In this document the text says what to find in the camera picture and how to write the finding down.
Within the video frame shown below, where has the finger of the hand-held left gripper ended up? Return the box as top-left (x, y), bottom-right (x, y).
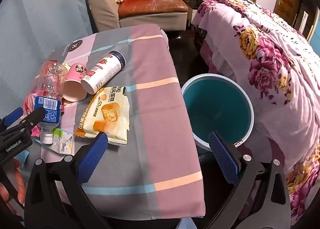
top-left (5, 107), bottom-right (46, 133)
top-left (0, 107), bottom-right (24, 127)

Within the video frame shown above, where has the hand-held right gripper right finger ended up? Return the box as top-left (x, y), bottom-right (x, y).
top-left (202, 131), bottom-right (292, 229)

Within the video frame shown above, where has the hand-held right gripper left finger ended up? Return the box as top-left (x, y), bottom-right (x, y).
top-left (24, 131), bottom-right (110, 229)

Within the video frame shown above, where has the clear plastic bottle blue label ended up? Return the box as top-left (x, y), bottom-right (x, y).
top-left (32, 61), bottom-right (69, 144)

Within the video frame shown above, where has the green white small carton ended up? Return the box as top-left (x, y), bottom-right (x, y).
top-left (51, 128), bottom-right (75, 156)

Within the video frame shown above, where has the yellow cake wrapper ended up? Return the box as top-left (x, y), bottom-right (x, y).
top-left (75, 85), bottom-right (130, 146)

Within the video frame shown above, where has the teal bin white rim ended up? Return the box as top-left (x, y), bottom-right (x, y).
top-left (180, 74), bottom-right (255, 152)

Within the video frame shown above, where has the pink paper cup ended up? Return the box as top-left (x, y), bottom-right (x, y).
top-left (62, 63), bottom-right (88, 102)

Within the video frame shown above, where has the person's left hand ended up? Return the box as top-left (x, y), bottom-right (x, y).
top-left (0, 158), bottom-right (27, 217)

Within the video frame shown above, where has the white strawberry print cup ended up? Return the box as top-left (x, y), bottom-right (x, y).
top-left (80, 50), bottom-right (127, 94)

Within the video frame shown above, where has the blue curtain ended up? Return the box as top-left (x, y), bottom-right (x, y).
top-left (0, 0), bottom-right (100, 119)

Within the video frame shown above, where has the pink floral blanket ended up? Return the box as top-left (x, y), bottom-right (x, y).
top-left (191, 0), bottom-right (320, 229)

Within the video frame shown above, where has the pink bed sheet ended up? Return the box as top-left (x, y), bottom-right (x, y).
top-left (200, 35), bottom-right (240, 82)

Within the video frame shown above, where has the beige armchair brown leather seat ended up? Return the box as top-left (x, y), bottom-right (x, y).
top-left (86, 0), bottom-right (189, 32)

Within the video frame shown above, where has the white frame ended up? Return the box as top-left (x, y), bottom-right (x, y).
top-left (291, 10), bottom-right (320, 42)

